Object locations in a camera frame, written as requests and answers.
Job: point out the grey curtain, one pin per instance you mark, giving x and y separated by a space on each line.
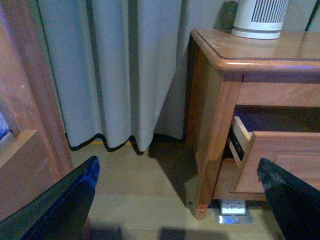
119 67

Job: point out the wooden drawer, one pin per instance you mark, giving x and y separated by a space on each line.
296 152

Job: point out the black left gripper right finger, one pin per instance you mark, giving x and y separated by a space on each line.
294 203

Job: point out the wooden bed frame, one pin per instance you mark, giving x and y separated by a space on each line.
38 156

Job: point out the floor power socket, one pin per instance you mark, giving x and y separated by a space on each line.
231 212

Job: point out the wooden nightstand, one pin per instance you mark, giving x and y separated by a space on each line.
272 85

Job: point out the white cylindrical air purifier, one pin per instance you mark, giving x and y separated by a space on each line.
259 19

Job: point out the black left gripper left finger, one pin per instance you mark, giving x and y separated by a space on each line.
60 212

